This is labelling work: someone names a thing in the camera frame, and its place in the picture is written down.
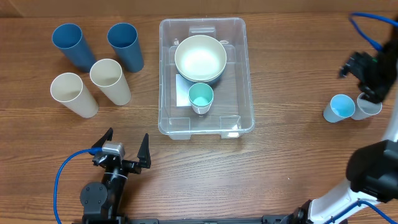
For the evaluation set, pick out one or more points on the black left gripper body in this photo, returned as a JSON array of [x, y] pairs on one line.
[[129, 164]]

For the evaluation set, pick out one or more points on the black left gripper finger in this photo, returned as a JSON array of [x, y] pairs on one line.
[[144, 154], [106, 137]]

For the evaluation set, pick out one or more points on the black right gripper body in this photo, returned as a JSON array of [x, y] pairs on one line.
[[377, 74]]

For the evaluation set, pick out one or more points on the light blue small cup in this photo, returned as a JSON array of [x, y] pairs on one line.
[[340, 107]]

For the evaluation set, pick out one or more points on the pink small cup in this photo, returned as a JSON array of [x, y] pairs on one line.
[[201, 108]]

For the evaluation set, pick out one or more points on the green small cup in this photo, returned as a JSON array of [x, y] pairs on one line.
[[201, 94]]

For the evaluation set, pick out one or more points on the cream bowl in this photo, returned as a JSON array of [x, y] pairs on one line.
[[202, 75], [200, 51]]

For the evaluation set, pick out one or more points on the cream bowl front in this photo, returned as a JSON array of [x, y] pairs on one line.
[[200, 51]]

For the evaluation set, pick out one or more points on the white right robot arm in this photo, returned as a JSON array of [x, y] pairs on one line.
[[371, 173]]

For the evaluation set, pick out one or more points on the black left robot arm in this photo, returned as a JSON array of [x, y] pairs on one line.
[[101, 200]]

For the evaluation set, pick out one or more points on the grey small cup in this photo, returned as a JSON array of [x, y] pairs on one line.
[[364, 108]]

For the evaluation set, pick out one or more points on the cream tall cup front left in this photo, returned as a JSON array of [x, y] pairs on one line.
[[69, 90]]

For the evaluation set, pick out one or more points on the cream tall cup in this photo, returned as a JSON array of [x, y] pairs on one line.
[[69, 90], [108, 76]]

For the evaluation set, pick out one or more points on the cream tall cup right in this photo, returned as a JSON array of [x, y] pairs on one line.
[[108, 76]]

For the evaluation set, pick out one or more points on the white label in bin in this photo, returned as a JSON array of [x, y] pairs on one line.
[[182, 89]]

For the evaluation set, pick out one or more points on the clear plastic storage bin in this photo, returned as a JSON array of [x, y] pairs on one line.
[[232, 111]]

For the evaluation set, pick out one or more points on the dark blue tall cup right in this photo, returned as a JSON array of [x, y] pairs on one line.
[[123, 38]]

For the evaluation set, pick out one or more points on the dark blue tall cup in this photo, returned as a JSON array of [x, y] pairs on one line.
[[69, 39], [123, 38]]

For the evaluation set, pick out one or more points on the dark blue tall cup left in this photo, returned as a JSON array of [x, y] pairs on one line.
[[69, 39]]

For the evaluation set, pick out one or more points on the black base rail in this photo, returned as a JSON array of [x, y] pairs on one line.
[[266, 219]]

